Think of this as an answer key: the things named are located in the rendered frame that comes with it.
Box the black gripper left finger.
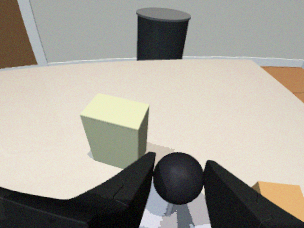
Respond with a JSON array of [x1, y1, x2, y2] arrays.
[[0, 151, 156, 228]]

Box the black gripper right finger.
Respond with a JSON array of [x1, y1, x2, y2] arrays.
[[204, 159, 304, 228]]

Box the tan rectangular block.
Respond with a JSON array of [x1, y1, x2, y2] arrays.
[[252, 181, 304, 222]]

